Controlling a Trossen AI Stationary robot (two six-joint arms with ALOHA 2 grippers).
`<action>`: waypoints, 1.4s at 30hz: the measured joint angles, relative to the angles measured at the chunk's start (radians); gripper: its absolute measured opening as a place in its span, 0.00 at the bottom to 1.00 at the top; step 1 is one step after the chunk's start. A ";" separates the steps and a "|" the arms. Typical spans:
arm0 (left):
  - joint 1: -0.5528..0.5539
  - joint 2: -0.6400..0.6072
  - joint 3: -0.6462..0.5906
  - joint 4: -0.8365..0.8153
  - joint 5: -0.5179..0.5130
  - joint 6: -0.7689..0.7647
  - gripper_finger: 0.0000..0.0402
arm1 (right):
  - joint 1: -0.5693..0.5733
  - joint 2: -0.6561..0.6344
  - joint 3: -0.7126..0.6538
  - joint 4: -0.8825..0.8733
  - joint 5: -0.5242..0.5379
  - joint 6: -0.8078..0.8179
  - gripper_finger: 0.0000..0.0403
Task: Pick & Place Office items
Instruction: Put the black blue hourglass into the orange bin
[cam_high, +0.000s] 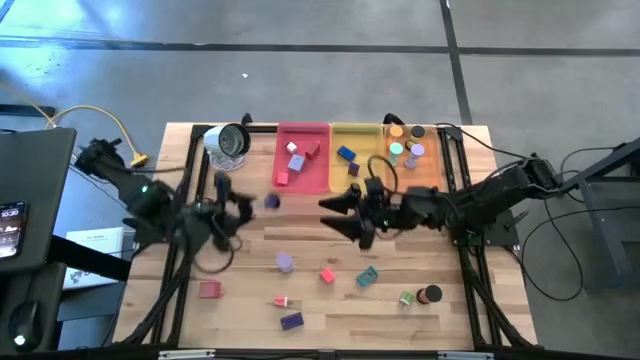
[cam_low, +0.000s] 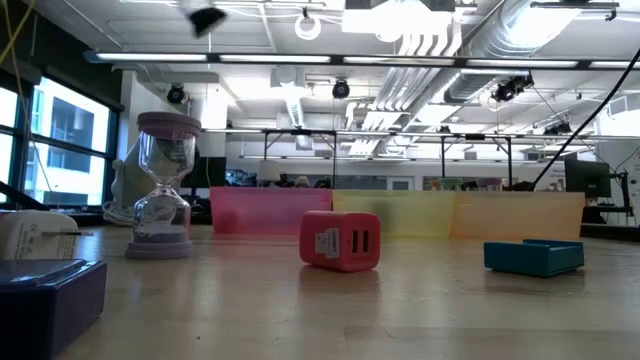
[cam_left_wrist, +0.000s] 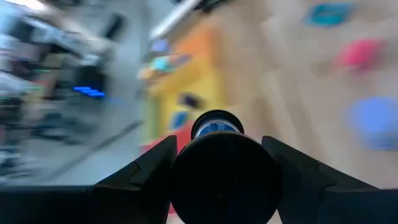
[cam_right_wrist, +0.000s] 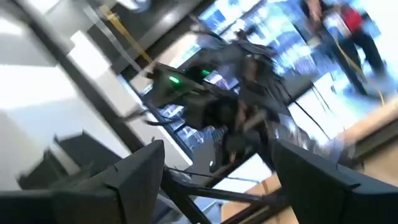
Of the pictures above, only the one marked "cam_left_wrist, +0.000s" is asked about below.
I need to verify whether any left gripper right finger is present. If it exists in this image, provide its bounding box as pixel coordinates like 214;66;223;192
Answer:
261;135;398;224

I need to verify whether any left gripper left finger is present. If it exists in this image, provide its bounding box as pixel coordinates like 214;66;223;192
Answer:
0;135;178;224

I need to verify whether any blue rectangular block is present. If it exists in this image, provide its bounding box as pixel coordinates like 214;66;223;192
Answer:
170;111;189;130

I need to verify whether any black disc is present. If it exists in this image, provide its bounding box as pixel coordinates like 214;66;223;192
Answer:
169;109;284;224

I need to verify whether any small dark purple box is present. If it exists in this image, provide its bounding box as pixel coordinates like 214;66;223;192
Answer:
178;93;205;110

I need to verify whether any teal hourglass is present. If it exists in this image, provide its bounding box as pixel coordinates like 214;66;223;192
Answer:
150;56;175;73

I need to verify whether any lavender hourglass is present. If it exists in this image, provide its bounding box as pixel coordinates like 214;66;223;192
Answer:
149;39;171;54
348;96;398;152

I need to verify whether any teal rectangular box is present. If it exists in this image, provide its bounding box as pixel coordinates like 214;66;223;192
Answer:
304;2;357;27

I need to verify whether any pink translucent plastic bin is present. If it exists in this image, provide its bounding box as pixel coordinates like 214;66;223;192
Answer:
141;121;197;215

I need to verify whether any yellow translucent plastic bin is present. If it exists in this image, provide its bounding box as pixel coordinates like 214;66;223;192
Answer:
142;62;228;144

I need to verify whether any pink red USB charger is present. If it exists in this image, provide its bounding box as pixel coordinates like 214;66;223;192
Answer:
337;39;385;69

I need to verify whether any orange translucent plastic bin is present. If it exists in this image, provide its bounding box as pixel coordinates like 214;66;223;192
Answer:
146;21;224;85

